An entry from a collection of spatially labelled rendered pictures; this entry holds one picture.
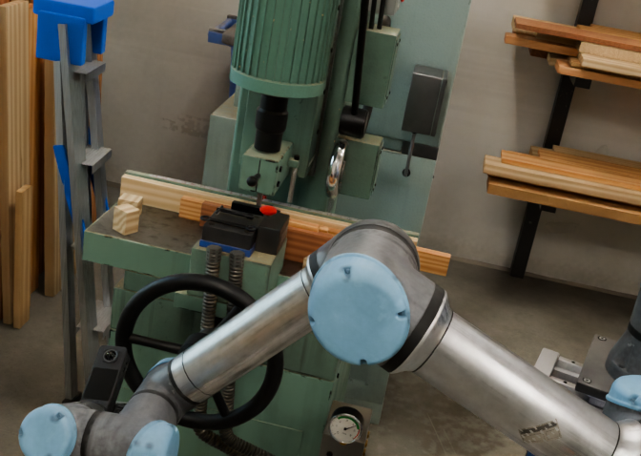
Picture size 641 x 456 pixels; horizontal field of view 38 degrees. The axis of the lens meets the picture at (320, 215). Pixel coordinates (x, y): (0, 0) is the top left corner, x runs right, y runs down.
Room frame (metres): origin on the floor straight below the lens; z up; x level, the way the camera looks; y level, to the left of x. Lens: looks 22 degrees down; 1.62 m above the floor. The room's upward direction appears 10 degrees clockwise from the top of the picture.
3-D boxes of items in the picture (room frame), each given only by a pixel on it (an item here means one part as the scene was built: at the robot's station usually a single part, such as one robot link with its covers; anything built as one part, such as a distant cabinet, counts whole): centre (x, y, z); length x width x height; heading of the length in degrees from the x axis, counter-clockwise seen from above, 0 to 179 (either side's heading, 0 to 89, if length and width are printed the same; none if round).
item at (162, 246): (1.57, 0.12, 0.87); 0.61 x 0.30 x 0.06; 84
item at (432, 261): (1.66, 0.01, 0.92); 0.54 x 0.02 x 0.04; 84
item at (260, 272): (1.48, 0.13, 0.92); 0.15 x 0.13 x 0.09; 84
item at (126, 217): (1.58, 0.35, 0.92); 0.04 x 0.03 x 0.05; 55
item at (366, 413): (1.50, -0.12, 0.58); 0.12 x 0.08 x 0.08; 174
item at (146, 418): (1.02, 0.19, 0.86); 0.11 x 0.11 x 0.08; 83
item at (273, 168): (1.69, 0.12, 1.03); 0.14 x 0.07 x 0.09; 174
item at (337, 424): (1.44, -0.11, 0.65); 0.06 x 0.04 x 0.08; 84
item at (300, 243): (1.58, 0.08, 0.93); 0.22 x 0.01 x 0.06; 84
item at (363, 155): (1.84, -0.06, 1.02); 0.09 x 0.07 x 0.12; 84
